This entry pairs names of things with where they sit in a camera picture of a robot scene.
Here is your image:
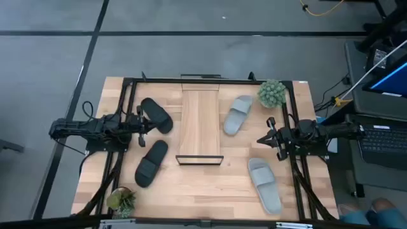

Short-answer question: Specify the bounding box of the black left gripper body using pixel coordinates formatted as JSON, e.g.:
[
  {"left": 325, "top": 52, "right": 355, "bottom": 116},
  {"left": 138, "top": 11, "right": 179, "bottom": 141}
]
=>
[{"left": 126, "top": 105, "right": 150, "bottom": 148}]

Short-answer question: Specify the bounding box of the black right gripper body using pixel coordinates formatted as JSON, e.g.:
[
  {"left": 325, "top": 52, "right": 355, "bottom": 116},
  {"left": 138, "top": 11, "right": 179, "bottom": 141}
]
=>
[{"left": 266, "top": 116, "right": 295, "bottom": 162}]

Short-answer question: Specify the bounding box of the black slide sandal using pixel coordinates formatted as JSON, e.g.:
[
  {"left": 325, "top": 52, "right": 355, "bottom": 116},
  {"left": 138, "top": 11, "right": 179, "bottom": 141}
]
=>
[
  {"left": 134, "top": 139, "right": 169, "bottom": 189},
  {"left": 140, "top": 97, "right": 174, "bottom": 135}
]

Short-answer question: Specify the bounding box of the grey slide sandal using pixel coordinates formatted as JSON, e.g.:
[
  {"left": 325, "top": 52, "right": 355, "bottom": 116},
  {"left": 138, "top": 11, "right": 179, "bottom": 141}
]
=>
[
  {"left": 223, "top": 94, "right": 254, "bottom": 137},
  {"left": 247, "top": 157, "right": 283, "bottom": 216}
]

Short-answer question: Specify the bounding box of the wooden shelf with black frames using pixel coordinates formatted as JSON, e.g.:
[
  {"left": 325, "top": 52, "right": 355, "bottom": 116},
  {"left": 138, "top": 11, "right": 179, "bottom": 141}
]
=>
[{"left": 175, "top": 73, "right": 224, "bottom": 166}]

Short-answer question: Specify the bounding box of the round green plant white pot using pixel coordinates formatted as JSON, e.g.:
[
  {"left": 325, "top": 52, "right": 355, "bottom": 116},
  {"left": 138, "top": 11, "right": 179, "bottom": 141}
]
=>
[{"left": 256, "top": 78, "right": 287, "bottom": 109}]

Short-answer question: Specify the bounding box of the spiky succulent plant in pot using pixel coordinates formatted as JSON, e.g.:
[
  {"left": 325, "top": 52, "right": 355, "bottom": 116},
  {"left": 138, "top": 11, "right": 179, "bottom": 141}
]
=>
[{"left": 106, "top": 186, "right": 137, "bottom": 219}]

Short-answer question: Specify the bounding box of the grey side desk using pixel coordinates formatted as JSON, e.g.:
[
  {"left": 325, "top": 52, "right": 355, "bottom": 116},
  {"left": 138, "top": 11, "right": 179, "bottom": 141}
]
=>
[{"left": 344, "top": 39, "right": 407, "bottom": 198}]

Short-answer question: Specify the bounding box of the black laptop keyboard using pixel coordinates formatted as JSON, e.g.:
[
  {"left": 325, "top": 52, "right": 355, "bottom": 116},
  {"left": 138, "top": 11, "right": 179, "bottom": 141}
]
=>
[{"left": 355, "top": 122, "right": 407, "bottom": 170}]

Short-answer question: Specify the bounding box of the thin white rod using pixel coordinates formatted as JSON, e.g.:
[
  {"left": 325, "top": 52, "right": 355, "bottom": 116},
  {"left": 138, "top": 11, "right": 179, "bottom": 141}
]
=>
[{"left": 341, "top": 39, "right": 407, "bottom": 100}]

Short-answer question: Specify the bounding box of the monitor with blue screen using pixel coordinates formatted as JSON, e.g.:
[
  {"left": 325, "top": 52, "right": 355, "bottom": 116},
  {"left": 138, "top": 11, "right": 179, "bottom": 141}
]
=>
[{"left": 362, "top": 53, "right": 407, "bottom": 98}]

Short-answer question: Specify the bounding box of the black power adapter with label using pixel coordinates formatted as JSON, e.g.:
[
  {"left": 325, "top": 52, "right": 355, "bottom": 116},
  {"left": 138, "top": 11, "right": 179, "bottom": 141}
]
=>
[{"left": 364, "top": 44, "right": 397, "bottom": 74}]

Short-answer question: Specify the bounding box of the grey chair base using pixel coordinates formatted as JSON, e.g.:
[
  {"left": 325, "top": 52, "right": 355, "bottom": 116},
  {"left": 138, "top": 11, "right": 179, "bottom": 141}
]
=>
[{"left": 0, "top": 139, "right": 25, "bottom": 154}]

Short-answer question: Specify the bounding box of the person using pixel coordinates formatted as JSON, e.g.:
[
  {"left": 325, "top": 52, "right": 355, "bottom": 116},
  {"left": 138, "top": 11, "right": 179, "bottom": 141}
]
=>
[{"left": 336, "top": 197, "right": 407, "bottom": 229}]

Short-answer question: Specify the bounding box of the black aluminium table frame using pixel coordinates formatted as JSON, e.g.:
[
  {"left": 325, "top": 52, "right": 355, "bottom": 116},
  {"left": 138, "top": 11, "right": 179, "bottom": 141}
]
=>
[{"left": 71, "top": 71, "right": 340, "bottom": 223}]

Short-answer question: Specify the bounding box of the black power cable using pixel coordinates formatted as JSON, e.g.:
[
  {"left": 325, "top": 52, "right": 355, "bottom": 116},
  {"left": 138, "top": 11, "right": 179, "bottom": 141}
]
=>
[{"left": 314, "top": 73, "right": 352, "bottom": 113}]

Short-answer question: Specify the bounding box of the yellow cable connector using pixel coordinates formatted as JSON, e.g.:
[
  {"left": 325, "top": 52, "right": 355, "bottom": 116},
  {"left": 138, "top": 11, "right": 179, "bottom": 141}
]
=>
[{"left": 333, "top": 96, "right": 353, "bottom": 108}]

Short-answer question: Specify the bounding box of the black rail with silver brackets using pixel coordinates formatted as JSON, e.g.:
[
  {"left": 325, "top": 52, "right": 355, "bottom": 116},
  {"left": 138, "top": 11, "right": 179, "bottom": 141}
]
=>
[{"left": 0, "top": 214, "right": 407, "bottom": 229}]

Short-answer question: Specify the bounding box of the yellow cable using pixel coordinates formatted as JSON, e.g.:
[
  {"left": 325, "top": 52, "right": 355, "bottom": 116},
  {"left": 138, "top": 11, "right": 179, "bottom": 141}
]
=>
[{"left": 298, "top": 0, "right": 346, "bottom": 17}]

